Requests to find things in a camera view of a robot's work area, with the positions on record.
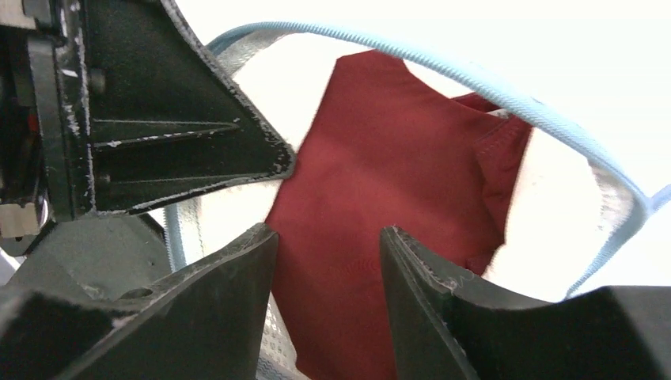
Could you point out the blue-trimmed mesh laundry bag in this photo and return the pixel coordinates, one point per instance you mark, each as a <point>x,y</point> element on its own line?
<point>572,206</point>

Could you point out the dark red bra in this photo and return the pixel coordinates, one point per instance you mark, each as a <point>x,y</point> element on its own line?
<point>384,149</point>

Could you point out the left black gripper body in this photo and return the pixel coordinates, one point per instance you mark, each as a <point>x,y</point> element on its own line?
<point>47,172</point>

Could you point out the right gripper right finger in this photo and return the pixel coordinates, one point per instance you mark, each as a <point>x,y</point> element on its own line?
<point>449,323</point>

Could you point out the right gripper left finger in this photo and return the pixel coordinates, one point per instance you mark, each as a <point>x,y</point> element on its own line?
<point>203,322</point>

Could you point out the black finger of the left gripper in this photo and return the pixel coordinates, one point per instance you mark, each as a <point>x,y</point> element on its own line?
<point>167,122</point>

